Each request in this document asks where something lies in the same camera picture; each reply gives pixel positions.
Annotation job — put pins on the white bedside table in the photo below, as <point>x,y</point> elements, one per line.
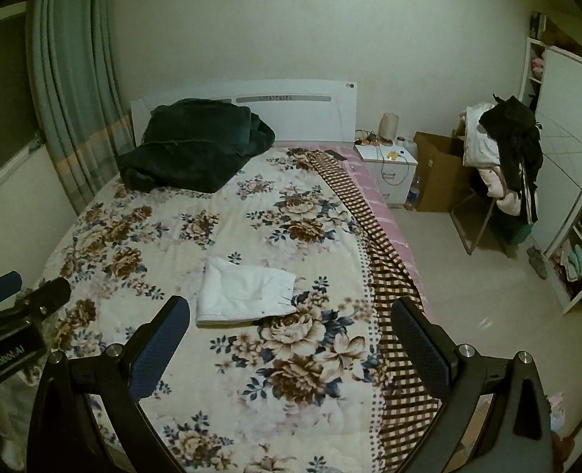
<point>393,169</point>

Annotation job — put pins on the white wardrobe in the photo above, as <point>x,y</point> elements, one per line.
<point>551,87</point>

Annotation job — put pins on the pink striped bed sheet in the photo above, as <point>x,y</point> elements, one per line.
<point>362,178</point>

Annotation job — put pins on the white pants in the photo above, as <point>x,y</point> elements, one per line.
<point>233,294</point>

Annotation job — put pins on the small beige table lamp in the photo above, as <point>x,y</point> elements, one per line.
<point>388,127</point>

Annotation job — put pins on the dark green blanket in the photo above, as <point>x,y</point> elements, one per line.
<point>195,144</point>

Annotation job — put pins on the window with white frame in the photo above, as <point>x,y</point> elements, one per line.
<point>19,133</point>

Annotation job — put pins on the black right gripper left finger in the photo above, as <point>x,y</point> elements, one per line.
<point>63,433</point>

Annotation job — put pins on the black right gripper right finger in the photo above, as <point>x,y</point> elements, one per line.
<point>516,433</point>

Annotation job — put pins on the pile of clothes on chair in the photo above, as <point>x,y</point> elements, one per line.
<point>502,142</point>

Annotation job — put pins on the floral and checked bedspread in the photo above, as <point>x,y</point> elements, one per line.
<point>290,270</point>

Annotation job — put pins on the grey-green curtain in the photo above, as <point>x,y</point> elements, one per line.
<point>73,80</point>

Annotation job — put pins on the metal folding chair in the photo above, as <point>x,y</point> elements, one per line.
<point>472,218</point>

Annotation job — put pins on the brown cardboard box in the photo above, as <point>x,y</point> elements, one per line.
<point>440,170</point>

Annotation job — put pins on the white bed headboard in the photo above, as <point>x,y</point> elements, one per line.
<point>298,110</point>

